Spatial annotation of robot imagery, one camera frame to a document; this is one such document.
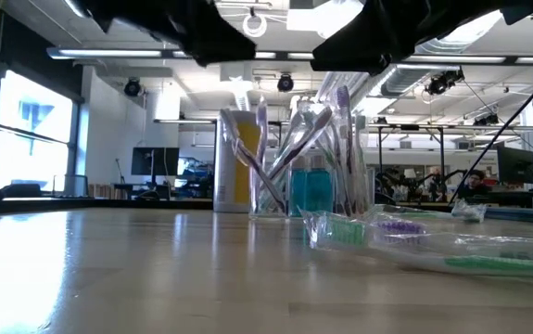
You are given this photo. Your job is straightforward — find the clear acrylic organizer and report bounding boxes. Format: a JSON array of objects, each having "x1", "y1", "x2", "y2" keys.
[{"x1": 247, "y1": 109, "x2": 374, "y2": 220}]

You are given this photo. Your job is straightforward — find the teal mouthwash bottle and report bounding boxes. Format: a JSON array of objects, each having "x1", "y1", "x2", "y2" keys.
[
  {"x1": 288, "y1": 156, "x2": 308, "y2": 218},
  {"x1": 305, "y1": 155, "x2": 336, "y2": 215}
]

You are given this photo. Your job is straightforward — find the black hanging cable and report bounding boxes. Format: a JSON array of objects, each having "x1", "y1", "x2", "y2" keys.
[{"x1": 447, "y1": 48, "x2": 533, "y2": 206}]

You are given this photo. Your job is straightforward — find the white canister yellow label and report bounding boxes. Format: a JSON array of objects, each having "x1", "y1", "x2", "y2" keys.
[{"x1": 213, "y1": 109, "x2": 267, "y2": 214}]

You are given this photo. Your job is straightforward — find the black metal rig frame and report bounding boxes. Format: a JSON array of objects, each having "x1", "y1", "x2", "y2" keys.
[{"x1": 274, "y1": 121, "x2": 448, "y2": 199}]

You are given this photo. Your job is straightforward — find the black computer monitor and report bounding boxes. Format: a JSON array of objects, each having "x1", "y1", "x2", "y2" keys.
[
  {"x1": 130, "y1": 147, "x2": 181, "y2": 177},
  {"x1": 496, "y1": 146, "x2": 533, "y2": 186}
]

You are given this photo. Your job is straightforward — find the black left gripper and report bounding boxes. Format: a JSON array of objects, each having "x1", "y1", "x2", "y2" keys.
[{"x1": 78, "y1": 0, "x2": 257, "y2": 67}]

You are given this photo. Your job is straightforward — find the person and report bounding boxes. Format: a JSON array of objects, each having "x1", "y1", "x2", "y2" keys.
[{"x1": 456, "y1": 169, "x2": 493, "y2": 200}]

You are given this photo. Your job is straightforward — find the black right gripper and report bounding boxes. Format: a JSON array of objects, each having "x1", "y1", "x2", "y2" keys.
[{"x1": 311, "y1": 0, "x2": 533, "y2": 76}]

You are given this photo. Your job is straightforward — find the pile of packaged toothbrushes right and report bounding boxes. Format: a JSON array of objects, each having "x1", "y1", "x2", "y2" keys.
[{"x1": 301, "y1": 209, "x2": 533, "y2": 282}]

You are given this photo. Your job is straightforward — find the black ceiling camera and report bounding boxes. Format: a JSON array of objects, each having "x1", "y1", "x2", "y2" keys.
[
  {"x1": 276, "y1": 72, "x2": 295, "y2": 94},
  {"x1": 425, "y1": 68, "x2": 465, "y2": 97},
  {"x1": 123, "y1": 77, "x2": 143, "y2": 98}
]

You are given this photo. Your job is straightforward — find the large window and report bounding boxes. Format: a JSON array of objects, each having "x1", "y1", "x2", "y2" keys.
[{"x1": 0, "y1": 69, "x2": 84, "y2": 196}]

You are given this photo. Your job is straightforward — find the overhead light bar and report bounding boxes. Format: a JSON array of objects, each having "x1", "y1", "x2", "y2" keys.
[{"x1": 45, "y1": 45, "x2": 533, "y2": 67}]

